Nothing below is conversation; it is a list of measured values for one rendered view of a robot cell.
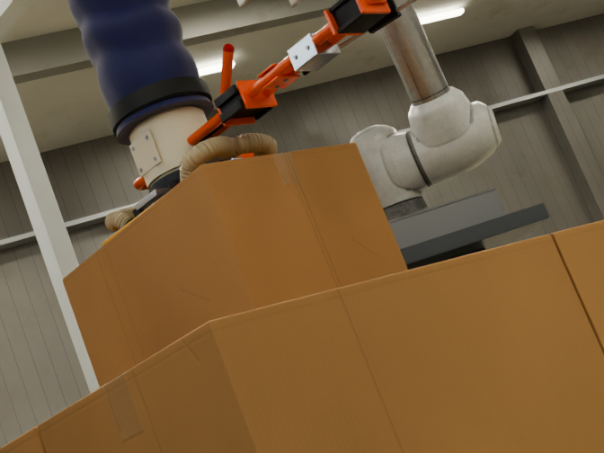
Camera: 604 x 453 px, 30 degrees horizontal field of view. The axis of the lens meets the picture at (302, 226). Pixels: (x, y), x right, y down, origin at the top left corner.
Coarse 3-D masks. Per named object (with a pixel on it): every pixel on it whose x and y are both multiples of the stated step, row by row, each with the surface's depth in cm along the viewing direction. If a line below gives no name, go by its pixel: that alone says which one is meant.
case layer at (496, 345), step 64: (512, 256) 144; (576, 256) 153; (256, 320) 115; (320, 320) 120; (384, 320) 126; (448, 320) 132; (512, 320) 139; (576, 320) 147; (128, 384) 123; (192, 384) 114; (256, 384) 111; (320, 384) 116; (384, 384) 122; (448, 384) 128; (512, 384) 135; (576, 384) 142; (64, 448) 135; (128, 448) 125; (192, 448) 116; (256, 448) 109; (320, 448) 113; (384, 448) 118; (448, 448) 124; (512, 448) 130; (576, 448) 137
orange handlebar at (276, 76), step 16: (368, 0) 195; (384, 0) 197; (320, 32) 203; (272, 64) 213; (288, 64) 211; (272, 80) 214; (288, 80) 216; (208, 128) 229; (224, 128) 232; (192, 144) 234
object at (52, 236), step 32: (0, 64) 612; (0, 96) 604; (0, 128) 607; (32, 160) 600; (32, 192) 593; (32, 224) 597; (64, 224) 597; (64, 256) 589; (64, 288) 584; (96, 384) 574
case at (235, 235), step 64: (192, 192) 207; (256, 192) 209; (320, 192) 219; (128, 256) 226; (192, 256) 210; (256, 256) 203; (320, 256) 212; (384, 256) 222; (128, 320) 230; (192, 320) 213
